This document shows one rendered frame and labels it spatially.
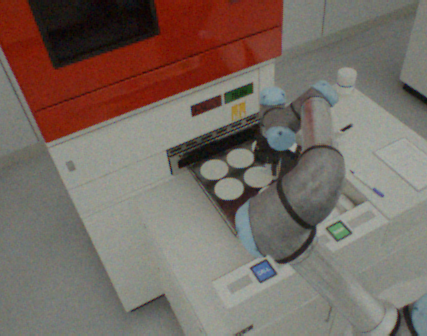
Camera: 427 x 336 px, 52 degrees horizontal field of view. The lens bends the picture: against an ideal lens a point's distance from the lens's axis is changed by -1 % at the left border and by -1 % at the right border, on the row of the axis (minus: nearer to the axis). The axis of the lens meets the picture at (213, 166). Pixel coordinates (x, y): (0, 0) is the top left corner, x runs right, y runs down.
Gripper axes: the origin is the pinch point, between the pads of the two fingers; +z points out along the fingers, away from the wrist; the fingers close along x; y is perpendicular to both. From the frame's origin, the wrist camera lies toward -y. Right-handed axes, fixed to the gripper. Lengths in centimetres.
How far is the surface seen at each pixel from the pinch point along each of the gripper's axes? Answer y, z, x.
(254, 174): 8.2, 1.9, -0.7
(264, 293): -8.0, -1.8, 44.2
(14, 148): 192, 80, -49
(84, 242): 111, 92, -3
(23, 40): 56, -62, 29
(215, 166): 22.8, 2.0, -0.6
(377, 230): -34.3, -2.3, 14.7
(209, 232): 17.3, 9.9, 22.1
